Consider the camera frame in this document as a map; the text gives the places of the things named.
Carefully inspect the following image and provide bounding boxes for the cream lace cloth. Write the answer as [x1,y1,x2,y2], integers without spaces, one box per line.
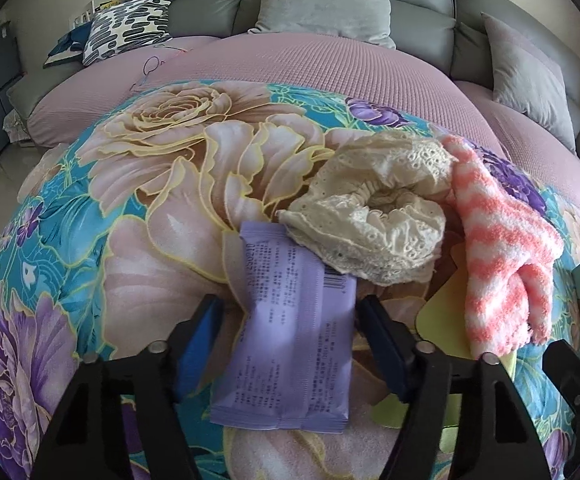
[277,132,458,288]

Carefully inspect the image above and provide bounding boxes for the books behind sofa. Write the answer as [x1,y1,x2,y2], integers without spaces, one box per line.
[72,0,121,28]

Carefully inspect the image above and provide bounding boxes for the grey sofa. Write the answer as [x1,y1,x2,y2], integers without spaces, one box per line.
[7,0,580,156]

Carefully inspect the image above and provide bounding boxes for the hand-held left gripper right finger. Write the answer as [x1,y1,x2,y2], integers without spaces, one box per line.
[357,295,553,480]

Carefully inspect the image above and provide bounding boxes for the dark blue cushion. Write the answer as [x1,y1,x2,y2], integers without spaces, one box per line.
[44,22,96,68]

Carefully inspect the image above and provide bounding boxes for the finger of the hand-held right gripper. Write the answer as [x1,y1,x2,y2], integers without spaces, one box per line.
[542,339,580,461]

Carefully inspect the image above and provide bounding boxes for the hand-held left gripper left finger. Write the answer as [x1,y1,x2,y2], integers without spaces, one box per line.
[30,294,225,480]

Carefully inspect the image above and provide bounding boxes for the pink waffle sofa cover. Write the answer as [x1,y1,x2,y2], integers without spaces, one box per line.
[27,32,580,221]

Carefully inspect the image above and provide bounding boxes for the purple wet wipe packet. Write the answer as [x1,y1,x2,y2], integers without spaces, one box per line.
[210,220,358,435]

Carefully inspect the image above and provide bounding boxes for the black white patterned pillow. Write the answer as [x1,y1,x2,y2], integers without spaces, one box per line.
[82,0,177,67]

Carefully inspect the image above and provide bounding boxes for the white cloth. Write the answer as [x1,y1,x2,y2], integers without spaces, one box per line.
[20,142,71,197]

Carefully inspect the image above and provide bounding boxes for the floral cloth bundle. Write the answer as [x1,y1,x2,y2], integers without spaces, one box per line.
[2,110,33,147]

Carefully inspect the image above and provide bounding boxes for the pink striped fuzzy sock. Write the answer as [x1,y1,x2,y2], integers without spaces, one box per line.
[440,134,565,358]

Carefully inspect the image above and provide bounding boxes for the floral printed blanket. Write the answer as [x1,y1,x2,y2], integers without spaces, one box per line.
[0,77,580,480]

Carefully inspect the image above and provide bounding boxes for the thin coloured cord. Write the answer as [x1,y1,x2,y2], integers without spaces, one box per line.
[130,45,191,92]

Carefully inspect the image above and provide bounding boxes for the small grey pillow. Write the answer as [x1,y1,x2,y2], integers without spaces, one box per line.
[482,12,578,153]

